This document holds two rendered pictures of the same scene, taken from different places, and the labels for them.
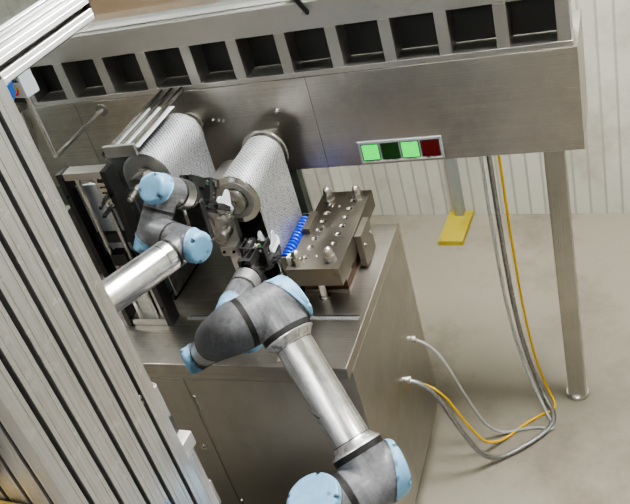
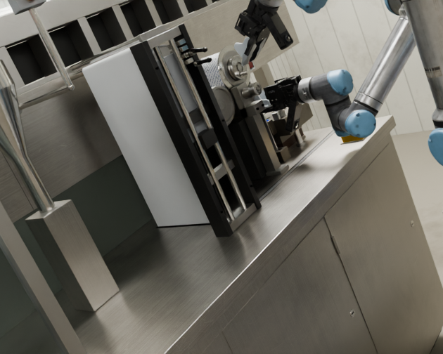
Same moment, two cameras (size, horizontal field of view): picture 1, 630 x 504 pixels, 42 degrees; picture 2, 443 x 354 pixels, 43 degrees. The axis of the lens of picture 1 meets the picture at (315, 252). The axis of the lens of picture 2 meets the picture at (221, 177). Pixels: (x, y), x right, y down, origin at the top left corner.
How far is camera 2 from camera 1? 2.63 m
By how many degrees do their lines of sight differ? 65
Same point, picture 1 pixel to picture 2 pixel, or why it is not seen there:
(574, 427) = not seen: hidden behind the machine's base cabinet
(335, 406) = not seen: outside the picture
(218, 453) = (359, 313)
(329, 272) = (304, 107)
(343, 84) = (193, 27)
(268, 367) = (366, 143)
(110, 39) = (13, 22)
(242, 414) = (360, 233)
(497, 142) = (271, 49)
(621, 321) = not seen: hidden behind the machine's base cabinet
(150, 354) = (294, 206)
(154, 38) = (55, 13)
